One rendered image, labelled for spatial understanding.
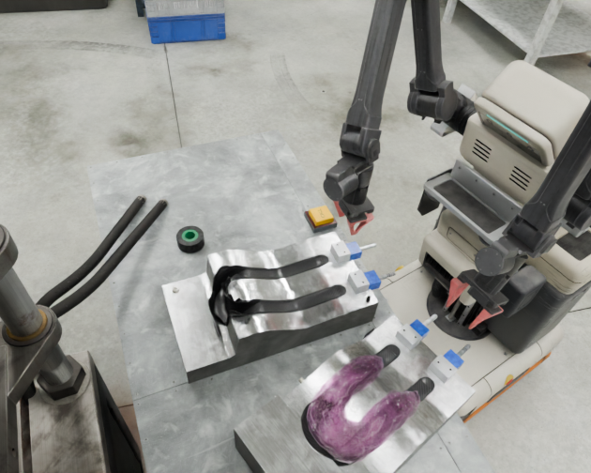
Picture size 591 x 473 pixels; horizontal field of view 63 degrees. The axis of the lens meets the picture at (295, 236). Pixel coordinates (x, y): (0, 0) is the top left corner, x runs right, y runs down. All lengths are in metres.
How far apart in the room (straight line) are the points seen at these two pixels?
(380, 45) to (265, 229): 0.68
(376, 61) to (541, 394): 1.72
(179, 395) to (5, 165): 2.32
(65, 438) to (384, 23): 1.11
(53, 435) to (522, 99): 1.27
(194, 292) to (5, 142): 2.37
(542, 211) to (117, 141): 2.68
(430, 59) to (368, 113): 0.25
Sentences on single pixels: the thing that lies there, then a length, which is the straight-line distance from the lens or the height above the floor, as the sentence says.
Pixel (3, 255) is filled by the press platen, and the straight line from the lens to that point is 0.90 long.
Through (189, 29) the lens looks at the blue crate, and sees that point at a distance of 4.25.
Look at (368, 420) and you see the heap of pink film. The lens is 1.09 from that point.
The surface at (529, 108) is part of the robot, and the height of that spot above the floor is 1.34.
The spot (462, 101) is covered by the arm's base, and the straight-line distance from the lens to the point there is 1.39.
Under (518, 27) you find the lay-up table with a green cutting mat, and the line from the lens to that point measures 4.60.
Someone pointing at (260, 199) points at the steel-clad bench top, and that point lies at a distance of 1.59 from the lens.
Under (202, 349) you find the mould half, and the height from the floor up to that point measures 0.86.
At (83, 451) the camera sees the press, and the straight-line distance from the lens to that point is 1.23.
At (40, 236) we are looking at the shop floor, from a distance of 2.77.
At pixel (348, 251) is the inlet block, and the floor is 0.92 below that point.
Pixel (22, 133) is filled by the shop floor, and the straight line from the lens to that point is 3.50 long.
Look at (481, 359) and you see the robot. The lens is 2.01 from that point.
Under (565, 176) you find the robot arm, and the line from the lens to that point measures 0.96.
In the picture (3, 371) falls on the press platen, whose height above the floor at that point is 1.04.
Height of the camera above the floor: 1.90
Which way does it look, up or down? 48 degrees down
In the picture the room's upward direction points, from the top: 6 degrees clockwise
